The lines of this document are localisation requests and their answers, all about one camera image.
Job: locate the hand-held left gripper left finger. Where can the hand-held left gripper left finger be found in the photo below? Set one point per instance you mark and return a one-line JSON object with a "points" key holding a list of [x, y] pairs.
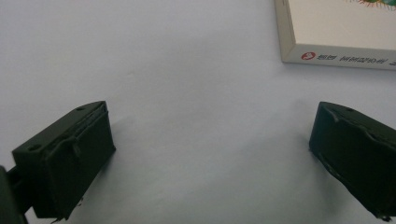
{"points": [[71, 165]]}

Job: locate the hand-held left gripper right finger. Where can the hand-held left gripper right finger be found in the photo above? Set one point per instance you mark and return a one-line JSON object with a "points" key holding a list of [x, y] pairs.
{"points": [[358, 155]]}

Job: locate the white caterpillar picture book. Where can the white caterpillar picture book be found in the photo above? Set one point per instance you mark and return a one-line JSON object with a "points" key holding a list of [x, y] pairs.
{"points": [[339, 28]]}

